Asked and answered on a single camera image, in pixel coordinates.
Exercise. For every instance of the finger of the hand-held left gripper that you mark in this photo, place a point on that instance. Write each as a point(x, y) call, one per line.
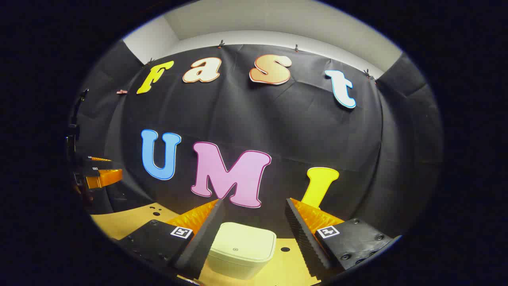
point(104, 178)
point(99, 159)

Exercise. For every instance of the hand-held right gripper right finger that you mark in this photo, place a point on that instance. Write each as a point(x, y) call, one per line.
point(303, 242)

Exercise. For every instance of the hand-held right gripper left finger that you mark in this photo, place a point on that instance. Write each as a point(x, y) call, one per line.
point(206, 238)

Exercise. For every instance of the green desktop garbage bin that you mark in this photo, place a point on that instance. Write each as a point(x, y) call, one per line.
point(242, 250)

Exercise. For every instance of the wooden desktop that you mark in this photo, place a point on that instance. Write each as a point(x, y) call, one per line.
point(119, 222)

